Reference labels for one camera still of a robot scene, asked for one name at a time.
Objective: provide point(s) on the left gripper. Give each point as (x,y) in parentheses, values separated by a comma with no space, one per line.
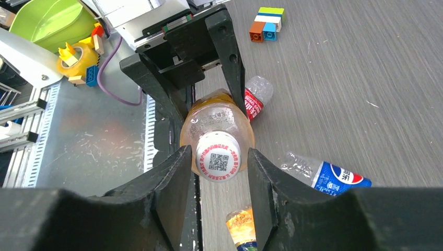
(183,56)

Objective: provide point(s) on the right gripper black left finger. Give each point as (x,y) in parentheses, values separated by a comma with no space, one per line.
(59,219)

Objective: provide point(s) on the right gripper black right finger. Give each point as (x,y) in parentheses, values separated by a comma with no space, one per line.
(289,215)

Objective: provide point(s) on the crushed Pepsi bottle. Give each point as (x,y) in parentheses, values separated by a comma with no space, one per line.
(321,175)

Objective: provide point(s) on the yellow red label bottle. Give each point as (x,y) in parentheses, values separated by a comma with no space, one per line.
(217,112)

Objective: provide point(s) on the white QR bottle cap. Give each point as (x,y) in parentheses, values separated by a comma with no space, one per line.
(218,156)

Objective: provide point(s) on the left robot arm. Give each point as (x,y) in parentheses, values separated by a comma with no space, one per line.
(141,21)

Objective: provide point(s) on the orange blue label bottle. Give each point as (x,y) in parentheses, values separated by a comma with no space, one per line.
(240,224)

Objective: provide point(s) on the red label water bottle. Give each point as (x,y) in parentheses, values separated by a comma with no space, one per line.
(258,93)

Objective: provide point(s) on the yellow tape roll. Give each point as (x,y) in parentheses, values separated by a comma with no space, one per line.
(75,59)

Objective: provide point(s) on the blue toy brick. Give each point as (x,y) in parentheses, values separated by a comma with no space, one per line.
(91,75)

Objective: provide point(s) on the colourful toy brick stack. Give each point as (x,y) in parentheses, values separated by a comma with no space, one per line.
(267,24)

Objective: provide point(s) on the green plastic bin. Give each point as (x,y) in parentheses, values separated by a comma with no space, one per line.
(53,23)

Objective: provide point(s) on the aluminium slotted rail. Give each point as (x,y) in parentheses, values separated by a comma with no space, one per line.
(36,157)

